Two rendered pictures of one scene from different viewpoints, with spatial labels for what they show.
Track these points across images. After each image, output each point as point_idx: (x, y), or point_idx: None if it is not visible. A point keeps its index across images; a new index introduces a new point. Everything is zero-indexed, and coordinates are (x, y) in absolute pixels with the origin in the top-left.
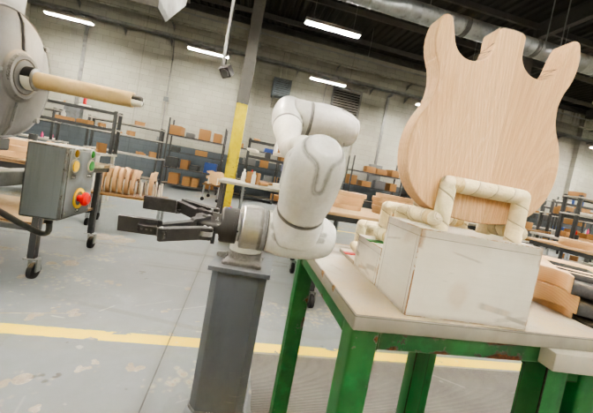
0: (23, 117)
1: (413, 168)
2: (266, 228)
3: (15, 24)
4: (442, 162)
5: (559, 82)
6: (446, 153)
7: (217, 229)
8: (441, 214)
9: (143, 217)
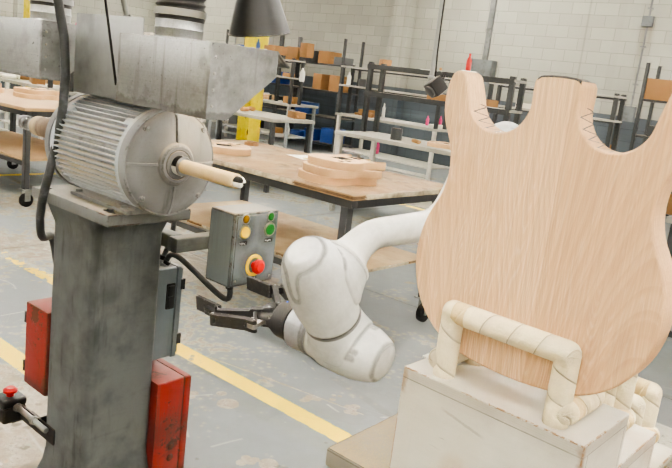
0: (183, 196)
1: (423, 284)
2: (303, 330)
3: (170, 123)
4: (459, 280)
5: (655, 156)
6: (464, 268)
7: (268, 323)
8: (436, 354)
9: (210, 301)
